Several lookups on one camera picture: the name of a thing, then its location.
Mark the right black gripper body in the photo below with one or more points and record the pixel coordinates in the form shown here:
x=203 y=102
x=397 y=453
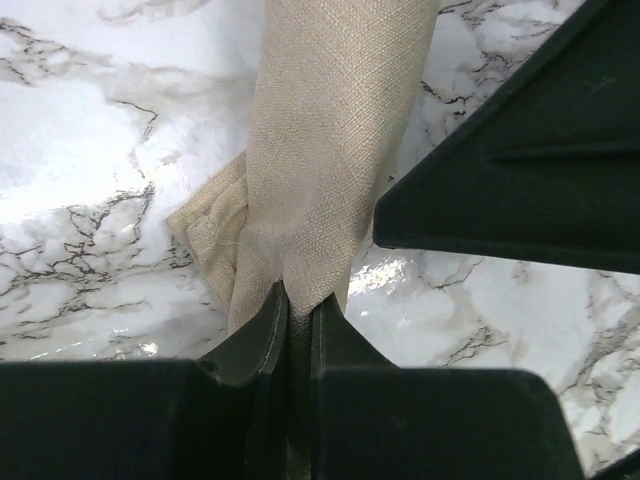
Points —
x=547 y=169

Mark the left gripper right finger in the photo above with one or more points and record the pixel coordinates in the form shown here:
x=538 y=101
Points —
x=335 y=343

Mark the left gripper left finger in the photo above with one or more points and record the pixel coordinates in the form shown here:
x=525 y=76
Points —
x=254 y=347

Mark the beige cloth napkin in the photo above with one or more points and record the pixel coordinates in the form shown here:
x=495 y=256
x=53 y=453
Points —
x=335 y=86

